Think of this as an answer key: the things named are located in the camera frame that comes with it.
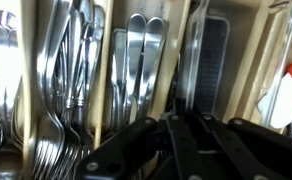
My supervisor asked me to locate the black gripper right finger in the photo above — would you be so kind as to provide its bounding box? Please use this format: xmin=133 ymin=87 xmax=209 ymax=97
xmin=185 ymin=106 xmax=292 ymax=180

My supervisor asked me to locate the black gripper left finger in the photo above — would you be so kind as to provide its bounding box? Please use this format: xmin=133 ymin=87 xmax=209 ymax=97
xmin=75 ymin=99 xmax=200 ymax=180

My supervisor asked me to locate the steel butter knife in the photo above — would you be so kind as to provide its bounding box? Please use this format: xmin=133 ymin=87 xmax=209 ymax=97
xmin=109 ymin=28 xmax=130 ymax=134

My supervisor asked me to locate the steel fork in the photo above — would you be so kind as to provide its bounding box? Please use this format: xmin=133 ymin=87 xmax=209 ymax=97
xmin=60 ymin=6 xmax=87 ymax=174
xmin=32 ymin=0 xmax=69 ymax=180
xmin=80 ymin=4 xmax=106 ymax=148

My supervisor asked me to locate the large bamboo cutlery organizer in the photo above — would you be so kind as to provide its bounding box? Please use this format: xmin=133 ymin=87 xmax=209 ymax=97
xmin=0 ymin=0 xmax=192 ymax=180

